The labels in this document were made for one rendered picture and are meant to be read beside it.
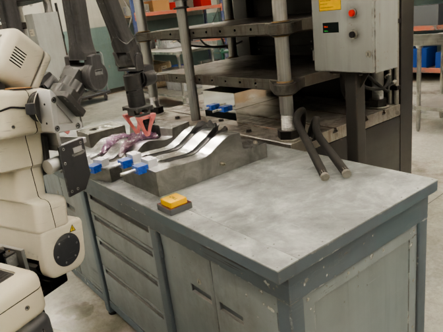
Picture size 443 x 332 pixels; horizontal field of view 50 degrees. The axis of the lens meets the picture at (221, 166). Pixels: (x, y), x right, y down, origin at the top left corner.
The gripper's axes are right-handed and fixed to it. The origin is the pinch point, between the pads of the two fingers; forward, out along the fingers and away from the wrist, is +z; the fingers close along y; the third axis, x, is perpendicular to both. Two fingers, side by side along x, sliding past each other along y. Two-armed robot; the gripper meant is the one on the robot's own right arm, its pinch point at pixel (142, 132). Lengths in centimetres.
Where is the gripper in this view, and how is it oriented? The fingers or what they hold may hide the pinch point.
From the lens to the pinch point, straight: 161.6
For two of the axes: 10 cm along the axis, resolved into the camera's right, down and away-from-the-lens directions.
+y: -6.2, -1.8, 7.6
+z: 1.3, 9.4, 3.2
